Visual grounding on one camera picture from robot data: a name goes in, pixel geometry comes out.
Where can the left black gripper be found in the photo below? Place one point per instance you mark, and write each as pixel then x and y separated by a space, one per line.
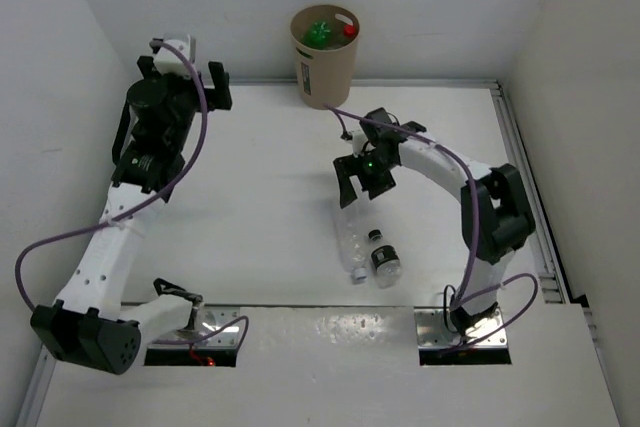
pixel 217 97

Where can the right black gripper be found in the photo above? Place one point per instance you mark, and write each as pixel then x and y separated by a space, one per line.
pixel 350 166

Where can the long clear crushed bottle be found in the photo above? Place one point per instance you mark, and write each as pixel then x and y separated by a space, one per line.
pixel 350 241

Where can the black cap labelled bottle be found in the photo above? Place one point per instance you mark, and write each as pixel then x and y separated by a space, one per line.
pixel 384 260

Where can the red cap clear bottle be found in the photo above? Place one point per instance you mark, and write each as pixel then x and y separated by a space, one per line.
pixel 341 37

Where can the green plastic bottle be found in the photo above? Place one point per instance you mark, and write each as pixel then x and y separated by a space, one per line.
pixel 318 35

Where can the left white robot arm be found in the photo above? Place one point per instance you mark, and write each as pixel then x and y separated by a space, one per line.
pixel 86 324

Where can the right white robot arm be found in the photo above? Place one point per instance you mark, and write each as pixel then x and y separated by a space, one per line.
pixel 496 216

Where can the brown plastic garbage bin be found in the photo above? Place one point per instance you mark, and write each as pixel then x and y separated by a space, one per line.
pixel 323 76

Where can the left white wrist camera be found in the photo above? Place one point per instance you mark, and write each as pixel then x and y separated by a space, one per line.
pixel 174 54

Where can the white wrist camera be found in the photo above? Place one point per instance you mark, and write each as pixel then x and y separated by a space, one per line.
pixel 174 54
pixel 357 139

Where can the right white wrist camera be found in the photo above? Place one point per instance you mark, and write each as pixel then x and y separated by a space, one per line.
pixel 357 139

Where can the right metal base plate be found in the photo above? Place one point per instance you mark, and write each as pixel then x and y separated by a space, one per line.
pixel 433 334

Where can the metal base plate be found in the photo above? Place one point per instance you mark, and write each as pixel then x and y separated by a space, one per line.
pixel 216 327
pixel 433 334

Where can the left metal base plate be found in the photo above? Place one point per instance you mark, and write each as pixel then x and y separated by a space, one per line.
pixel 216 327

